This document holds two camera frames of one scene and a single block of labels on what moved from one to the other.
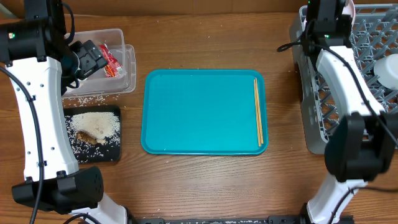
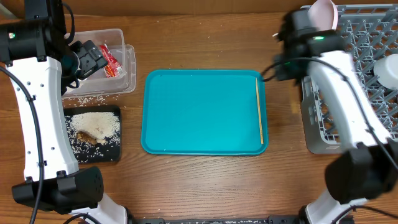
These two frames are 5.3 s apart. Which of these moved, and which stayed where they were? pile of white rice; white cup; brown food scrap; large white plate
Moved: large white plate
Stayed: brown food scrap; white cup; pile of white rice
